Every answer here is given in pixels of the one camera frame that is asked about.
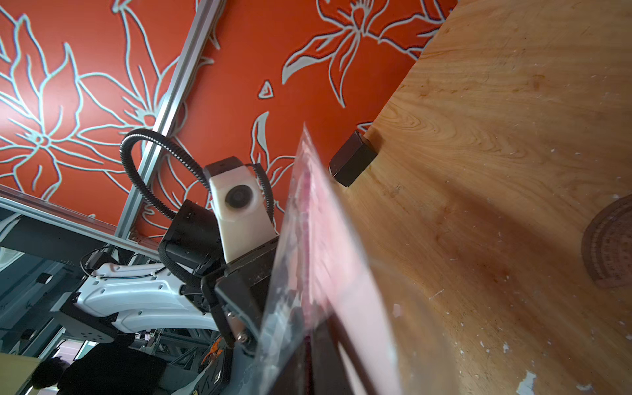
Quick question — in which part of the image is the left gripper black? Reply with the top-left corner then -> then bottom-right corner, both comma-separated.
201,237 -> 279,356

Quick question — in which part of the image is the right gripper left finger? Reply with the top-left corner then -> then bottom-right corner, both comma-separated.
268,340 -> 309,395

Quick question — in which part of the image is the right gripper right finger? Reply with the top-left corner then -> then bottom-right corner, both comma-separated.
309,322 -> 352,395

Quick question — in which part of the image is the pink ruler set pouch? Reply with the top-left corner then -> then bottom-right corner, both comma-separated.
247,131 -> 459,394

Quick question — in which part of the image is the clear brown protractor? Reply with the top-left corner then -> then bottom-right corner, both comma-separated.
581,195 -> 631,288

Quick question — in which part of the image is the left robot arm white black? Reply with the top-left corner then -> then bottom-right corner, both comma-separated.
54,128 -> 278,354

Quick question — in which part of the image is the person in black clothes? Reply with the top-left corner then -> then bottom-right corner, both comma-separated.
30,334 -> 167,394

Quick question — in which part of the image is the black box on table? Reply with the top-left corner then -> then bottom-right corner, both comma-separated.
329,131 -> 377,187

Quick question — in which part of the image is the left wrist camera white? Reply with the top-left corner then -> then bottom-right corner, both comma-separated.
203,156 -> 277,263

